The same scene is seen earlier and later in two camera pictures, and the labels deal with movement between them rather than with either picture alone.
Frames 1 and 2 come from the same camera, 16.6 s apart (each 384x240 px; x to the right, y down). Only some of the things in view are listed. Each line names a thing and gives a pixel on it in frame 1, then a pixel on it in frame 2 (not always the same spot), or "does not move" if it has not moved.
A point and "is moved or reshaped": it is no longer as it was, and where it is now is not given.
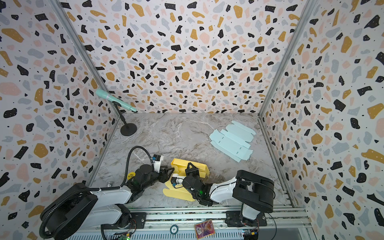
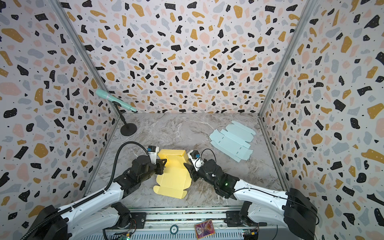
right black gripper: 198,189 -> 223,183
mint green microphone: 104,94 does not move
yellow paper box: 181,193 is moved or reshaped
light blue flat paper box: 234,143 does not move
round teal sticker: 174,229 does not move
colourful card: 204,229 does not move
